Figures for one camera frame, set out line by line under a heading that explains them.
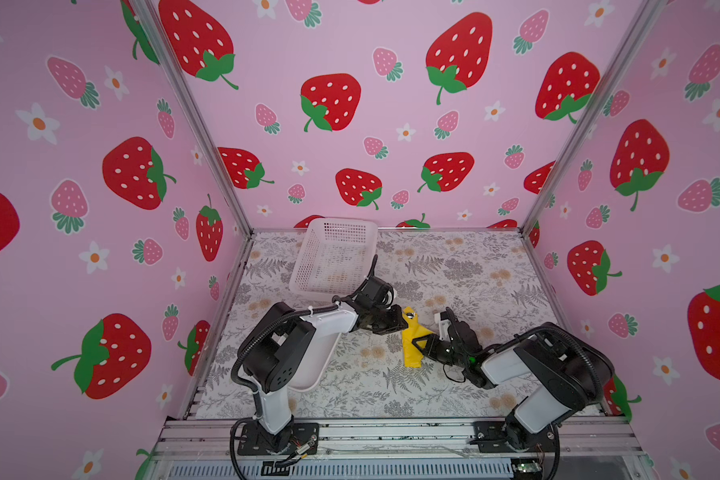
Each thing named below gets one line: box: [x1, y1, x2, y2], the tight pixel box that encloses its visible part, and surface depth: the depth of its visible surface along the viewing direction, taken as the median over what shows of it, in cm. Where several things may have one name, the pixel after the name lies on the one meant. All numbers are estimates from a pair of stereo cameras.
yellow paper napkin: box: [402, 306, 433, 368], surface depth 91 cm
